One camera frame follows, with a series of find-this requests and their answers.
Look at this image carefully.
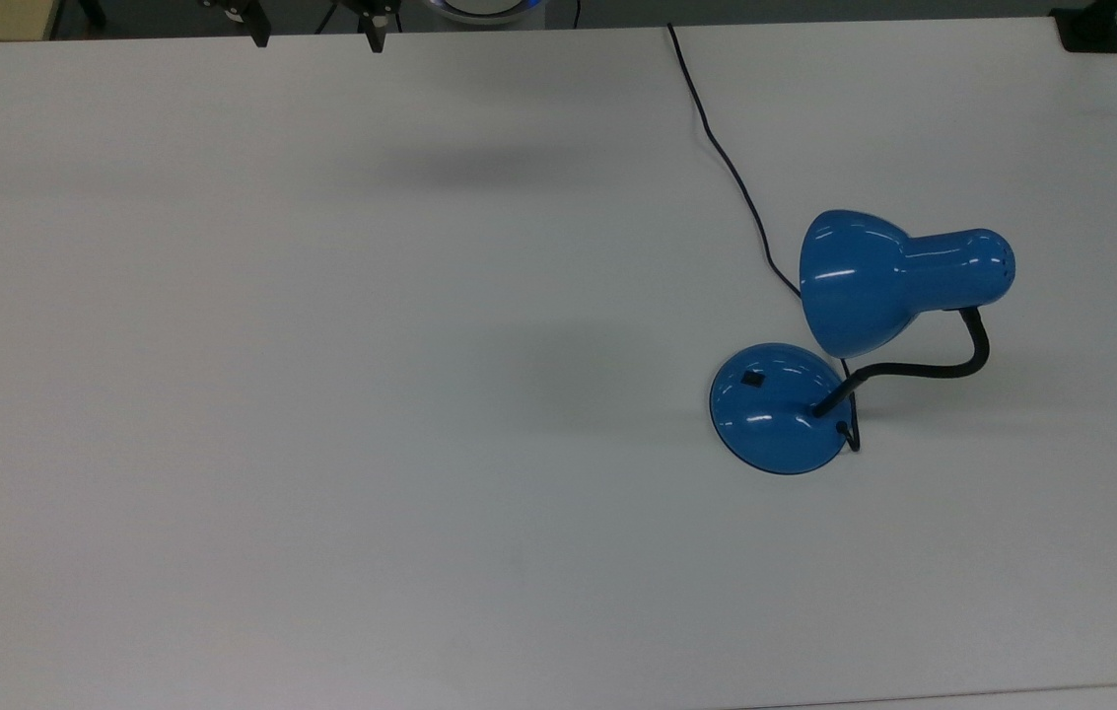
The white side table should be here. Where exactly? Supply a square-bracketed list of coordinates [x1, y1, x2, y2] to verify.
[745, 682, 1117, 710]

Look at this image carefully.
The black table clamp block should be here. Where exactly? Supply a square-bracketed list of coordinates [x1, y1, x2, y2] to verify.
[1049, 0, 1117, 53]

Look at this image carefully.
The black lamp power cord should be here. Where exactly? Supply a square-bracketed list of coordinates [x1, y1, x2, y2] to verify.
[666, 23, 863, 455]

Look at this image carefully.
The blue gooseneck desk lamp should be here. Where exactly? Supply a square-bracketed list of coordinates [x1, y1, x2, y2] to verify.
[709, 209, 1017, 477]

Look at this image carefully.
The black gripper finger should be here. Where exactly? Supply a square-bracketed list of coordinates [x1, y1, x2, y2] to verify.
[200, 0, 271, 48]
[336, 0, 402, 53]

